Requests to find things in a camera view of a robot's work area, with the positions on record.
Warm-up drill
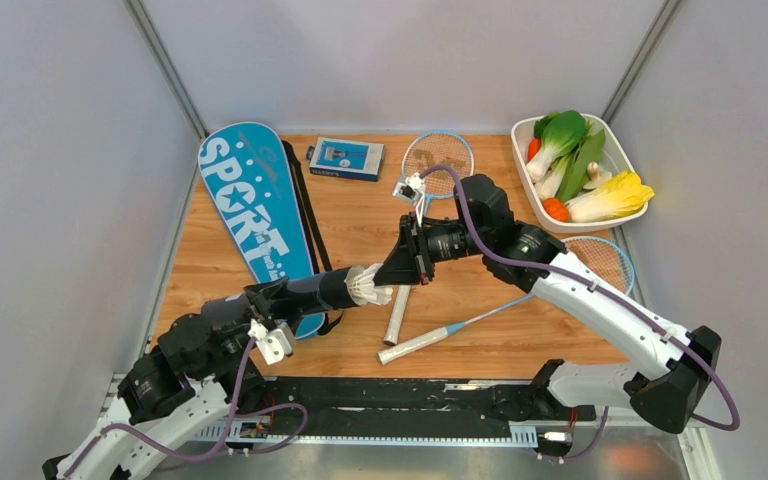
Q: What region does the orange carrot front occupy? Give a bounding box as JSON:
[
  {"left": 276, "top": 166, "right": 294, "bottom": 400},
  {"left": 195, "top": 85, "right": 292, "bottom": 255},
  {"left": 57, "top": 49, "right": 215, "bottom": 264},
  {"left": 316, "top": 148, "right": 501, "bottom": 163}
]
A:
[{"left": 542, "top": 197, "right": 571, "bottom": 223}]

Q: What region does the orange carrot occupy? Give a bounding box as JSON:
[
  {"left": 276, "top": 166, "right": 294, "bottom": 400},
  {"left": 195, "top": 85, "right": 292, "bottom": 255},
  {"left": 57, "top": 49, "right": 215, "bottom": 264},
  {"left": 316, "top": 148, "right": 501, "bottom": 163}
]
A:
[
  {"left": 542, "top": 197, "right": 571, "bottom": 223},
  {"left": 527, "top": 138, "right": 542, "bottom": 162}
]

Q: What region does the yellow cabbage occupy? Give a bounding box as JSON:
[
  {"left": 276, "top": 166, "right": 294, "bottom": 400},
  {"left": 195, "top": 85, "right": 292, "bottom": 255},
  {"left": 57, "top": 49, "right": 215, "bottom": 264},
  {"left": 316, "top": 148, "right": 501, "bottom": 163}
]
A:
[{"left": 565, "top": 171, "right": 655, "bottom": 223}]

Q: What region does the white mushroom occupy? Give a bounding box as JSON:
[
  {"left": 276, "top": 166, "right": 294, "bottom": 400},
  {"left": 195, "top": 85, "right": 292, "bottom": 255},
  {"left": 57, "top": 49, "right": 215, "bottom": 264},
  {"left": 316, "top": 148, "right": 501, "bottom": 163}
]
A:
[{"left": 583, "top": 162, "right": 613, "bottom": 191}]

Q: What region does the white shuttlecock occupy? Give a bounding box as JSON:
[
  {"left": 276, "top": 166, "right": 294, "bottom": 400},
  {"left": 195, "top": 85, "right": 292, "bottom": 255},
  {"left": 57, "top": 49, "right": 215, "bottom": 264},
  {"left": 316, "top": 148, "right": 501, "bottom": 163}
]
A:
[{"left": 344, "top": 263, "right": 393, "bottom": 306}]

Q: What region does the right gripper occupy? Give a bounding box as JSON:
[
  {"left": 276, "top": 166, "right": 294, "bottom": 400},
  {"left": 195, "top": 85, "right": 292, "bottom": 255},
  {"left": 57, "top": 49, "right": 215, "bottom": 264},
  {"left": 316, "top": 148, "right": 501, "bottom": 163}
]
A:
[{"left": 371, "top": 211, "right": 488, "bottom": 287}]

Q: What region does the blue racket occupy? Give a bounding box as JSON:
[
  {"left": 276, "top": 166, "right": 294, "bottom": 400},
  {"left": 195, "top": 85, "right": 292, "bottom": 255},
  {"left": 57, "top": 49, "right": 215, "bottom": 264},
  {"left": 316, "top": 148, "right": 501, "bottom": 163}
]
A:
[
  {"left": 378, "top": 235, "right": 636, "bottom": 365},
  {"left": 383, "top": 130, "right": 474, "bottom": 346}
]

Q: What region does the green bok choy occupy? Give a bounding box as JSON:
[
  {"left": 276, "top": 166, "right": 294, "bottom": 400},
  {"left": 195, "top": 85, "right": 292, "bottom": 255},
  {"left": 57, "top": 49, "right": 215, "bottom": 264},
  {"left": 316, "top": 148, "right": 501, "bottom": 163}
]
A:
[{"left": 526, "top": 110, "right": 587, "bottom": 182}]

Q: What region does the blue racket bag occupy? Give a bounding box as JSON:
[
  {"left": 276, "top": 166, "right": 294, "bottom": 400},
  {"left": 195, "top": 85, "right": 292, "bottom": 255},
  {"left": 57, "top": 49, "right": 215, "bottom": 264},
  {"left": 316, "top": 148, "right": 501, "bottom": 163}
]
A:
[{"left": 198, "top": 121, "right": 325, "bottom": 339}]

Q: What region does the blue product box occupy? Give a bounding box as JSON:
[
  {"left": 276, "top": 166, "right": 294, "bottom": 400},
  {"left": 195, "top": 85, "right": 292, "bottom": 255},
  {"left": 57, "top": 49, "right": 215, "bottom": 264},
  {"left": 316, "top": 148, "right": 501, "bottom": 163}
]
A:
[{"left": 306, "top": 136, "right": 386, "bottom": 182}]

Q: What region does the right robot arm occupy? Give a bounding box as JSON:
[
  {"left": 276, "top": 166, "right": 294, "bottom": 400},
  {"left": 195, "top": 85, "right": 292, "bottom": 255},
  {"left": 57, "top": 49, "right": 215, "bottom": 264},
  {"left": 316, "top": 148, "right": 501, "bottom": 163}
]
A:
[{"left": 374, "top": 174, "right": 739, "bottom": 434}]

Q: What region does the blue racket upper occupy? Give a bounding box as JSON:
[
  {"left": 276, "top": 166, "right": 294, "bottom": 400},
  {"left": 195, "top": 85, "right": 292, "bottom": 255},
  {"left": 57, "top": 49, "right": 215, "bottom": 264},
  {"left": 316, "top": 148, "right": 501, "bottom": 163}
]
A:
[{"left": 383, "top": 130, "right": 474, "bottom": 346}]

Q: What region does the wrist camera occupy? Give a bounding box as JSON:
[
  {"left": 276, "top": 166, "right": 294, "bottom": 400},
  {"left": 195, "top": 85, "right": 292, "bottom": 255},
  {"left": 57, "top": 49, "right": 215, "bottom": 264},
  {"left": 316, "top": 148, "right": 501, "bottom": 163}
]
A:
[
  {"left": 392, "top": 173, "right": 425, "bottom": 206},
  {"left": 248, "top": 320, "right": 297, "bottom": 365}
]

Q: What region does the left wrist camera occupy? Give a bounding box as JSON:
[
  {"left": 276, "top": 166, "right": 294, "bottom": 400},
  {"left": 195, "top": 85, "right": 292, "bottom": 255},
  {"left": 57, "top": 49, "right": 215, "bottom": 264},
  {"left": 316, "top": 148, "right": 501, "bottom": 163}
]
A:
[{"left": 248, "top": 320, "right": 297, "bottom": 365}]

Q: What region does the orange carrot back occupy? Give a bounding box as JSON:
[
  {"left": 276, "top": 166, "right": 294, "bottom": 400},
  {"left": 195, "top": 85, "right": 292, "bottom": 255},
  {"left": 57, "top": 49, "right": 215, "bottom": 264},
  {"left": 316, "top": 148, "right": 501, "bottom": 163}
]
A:
[{"left": 527, "top": 138, "right": 542, "bottom": 162}]

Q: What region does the black shuttlecock tube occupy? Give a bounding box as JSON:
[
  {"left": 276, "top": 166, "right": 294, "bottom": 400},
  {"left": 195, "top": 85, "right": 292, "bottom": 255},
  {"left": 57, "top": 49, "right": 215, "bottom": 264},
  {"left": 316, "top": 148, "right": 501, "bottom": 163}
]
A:
[{"left": 270, "top": 265, "right": 365, "bottom": 320}]

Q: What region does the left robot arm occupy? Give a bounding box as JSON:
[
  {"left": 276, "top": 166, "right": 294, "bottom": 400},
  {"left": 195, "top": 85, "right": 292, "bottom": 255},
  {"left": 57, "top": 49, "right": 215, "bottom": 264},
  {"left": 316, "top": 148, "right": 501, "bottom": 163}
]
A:
[{"left": 42, "top": 278, "right": 321, "bottom": 479}]

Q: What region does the blue racket lower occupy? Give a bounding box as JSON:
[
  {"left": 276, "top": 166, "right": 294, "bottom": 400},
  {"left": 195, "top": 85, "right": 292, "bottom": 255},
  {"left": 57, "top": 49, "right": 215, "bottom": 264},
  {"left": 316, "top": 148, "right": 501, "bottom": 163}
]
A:
[{"left": 378, "top": 235, "right": 636, "bottom": 365}]

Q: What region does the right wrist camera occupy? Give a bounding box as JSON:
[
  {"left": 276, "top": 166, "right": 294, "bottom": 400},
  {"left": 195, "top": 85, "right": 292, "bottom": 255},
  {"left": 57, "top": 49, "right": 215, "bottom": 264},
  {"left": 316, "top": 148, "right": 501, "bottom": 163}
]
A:
[{"left": 392, "top": 173, "right": 425, "bottom": 206}]

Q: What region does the white plastic basin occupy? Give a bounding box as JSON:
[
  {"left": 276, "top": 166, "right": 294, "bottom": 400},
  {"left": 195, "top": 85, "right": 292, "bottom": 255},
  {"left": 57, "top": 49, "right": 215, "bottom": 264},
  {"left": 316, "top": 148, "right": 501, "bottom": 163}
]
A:
[{"left": 510, "top": 113, "right": 648, "bottom": 235}]

